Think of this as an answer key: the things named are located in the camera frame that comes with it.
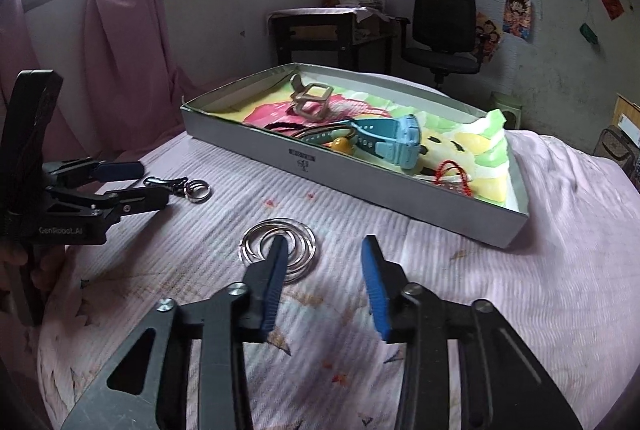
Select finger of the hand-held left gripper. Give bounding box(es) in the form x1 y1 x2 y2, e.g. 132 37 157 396
45 186 170 225
42 157 145 187

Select brown hair tie yellow bead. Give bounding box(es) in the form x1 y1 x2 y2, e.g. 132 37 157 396
292 125 359 156

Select grey cardboard box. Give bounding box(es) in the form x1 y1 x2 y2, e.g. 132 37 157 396
180 62 531 250

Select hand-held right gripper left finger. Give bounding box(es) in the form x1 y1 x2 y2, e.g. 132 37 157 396
60 234 291 430

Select dark wooden desk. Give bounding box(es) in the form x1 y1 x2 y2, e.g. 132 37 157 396
267 5 402 74

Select cartoon figures poster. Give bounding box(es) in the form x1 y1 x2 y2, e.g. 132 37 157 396
472 12 504 61

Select colourful paper box lining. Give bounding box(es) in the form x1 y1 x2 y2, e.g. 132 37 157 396
215 79 522 214

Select green bin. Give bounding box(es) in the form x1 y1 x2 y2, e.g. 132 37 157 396
492 92 524 129

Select blue kids watch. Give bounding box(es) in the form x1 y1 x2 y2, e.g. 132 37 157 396
300 113 426 169

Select wire basket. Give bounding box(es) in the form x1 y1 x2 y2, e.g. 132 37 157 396
594 127 640 174

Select black snap hook key ring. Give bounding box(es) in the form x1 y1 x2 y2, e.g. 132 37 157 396
143 176 212 205

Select silver bangles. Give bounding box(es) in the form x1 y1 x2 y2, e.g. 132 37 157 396
238 217 317 282

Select black office chair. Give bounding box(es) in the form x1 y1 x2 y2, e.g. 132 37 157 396
400 0 484 91

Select wooden cabinet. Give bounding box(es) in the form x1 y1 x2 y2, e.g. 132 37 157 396
615 92 640 141

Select red paper square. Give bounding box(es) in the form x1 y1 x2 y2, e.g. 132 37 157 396
594 0 626 21

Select pink curtain panel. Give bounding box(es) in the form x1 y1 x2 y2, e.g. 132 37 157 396
82 0 184 162

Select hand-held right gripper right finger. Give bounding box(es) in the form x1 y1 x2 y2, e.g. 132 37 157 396
361 234 583 430

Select red string keychain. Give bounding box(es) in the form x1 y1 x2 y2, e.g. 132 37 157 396
415 160 474 199

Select anime character poster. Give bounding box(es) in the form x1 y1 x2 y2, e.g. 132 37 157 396
502 0 534 41

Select person's left hand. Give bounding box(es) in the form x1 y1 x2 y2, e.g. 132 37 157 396
30 247 69 294

